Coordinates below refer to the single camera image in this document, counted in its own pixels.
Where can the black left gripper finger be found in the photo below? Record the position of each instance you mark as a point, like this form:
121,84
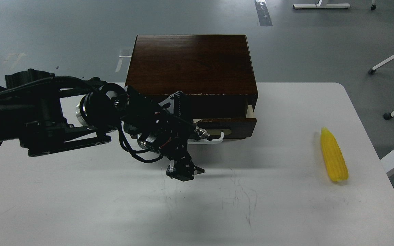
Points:
183,170
201,134

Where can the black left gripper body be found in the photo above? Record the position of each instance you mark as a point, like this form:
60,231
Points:
150,131

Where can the wooden drawer with white handle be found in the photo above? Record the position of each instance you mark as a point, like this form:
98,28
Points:
227,129

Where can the yellow corn cob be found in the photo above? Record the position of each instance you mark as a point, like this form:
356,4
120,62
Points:
333,158

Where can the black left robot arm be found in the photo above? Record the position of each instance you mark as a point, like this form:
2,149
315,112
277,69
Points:
51,114

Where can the dark wooden drawer cabinet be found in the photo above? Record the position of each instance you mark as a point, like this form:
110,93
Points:
214,71

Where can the white floor tape mark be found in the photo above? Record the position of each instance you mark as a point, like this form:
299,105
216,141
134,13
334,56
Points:
123,59

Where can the grey floor tape strip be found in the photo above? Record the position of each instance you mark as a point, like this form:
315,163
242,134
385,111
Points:
264,19

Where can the white desk leg base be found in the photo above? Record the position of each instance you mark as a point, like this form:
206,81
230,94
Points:
322,4

